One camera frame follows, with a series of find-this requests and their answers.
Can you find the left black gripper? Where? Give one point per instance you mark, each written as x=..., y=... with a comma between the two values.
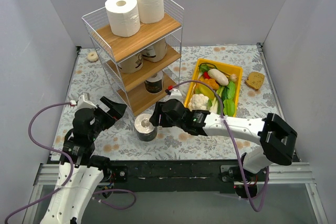
x=105, y=115

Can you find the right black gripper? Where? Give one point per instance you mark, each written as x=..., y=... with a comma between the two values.
x=158, y=115

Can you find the black roll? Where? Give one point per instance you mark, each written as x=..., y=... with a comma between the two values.
x=145, y=130
x=154, y=84

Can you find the brown printed paper roll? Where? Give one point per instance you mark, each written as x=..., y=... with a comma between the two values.
x=156, y=51

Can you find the white paper towel roll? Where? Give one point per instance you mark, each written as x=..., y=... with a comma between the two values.
x=123, y=16
x=151, y=11

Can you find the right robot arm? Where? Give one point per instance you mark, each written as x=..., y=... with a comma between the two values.
x=276, y=139

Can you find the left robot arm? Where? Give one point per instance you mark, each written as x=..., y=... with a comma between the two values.
x=80, y=171

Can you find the white cauliflower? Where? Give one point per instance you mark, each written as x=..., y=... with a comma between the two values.
x=198, y=102

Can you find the floral table mat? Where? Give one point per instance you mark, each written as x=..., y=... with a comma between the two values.
x=121, y=142

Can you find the yellow orange pepper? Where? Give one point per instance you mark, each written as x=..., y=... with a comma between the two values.
x=205, y=90

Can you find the bok choy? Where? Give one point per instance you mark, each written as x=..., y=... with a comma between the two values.
x=213, y=105

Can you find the white radish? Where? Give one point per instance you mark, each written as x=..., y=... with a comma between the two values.
x=218, y=76

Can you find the small beige donut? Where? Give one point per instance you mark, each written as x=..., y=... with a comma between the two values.
x=92, y=57

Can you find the green cucumber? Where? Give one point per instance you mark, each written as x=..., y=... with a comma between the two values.
x=230, y=91

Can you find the garlic bulb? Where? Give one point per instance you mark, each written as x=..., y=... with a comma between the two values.
x=233, y=77

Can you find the yellow plastic bin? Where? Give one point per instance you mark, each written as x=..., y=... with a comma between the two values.
x=228, y=107

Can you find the bread slice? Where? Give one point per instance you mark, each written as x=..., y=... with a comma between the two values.
x=255, y=80

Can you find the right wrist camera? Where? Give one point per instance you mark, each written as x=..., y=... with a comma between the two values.
x=173, y=93

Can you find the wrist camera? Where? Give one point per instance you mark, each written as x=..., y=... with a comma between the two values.
x=173, y=93
x=83, y=102

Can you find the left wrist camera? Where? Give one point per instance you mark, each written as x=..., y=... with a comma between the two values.
x=83, y=102

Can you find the white wire wooden shelf rack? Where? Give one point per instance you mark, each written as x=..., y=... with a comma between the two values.
x=114, y=50

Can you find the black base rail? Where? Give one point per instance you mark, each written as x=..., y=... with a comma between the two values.
x=220, y=175

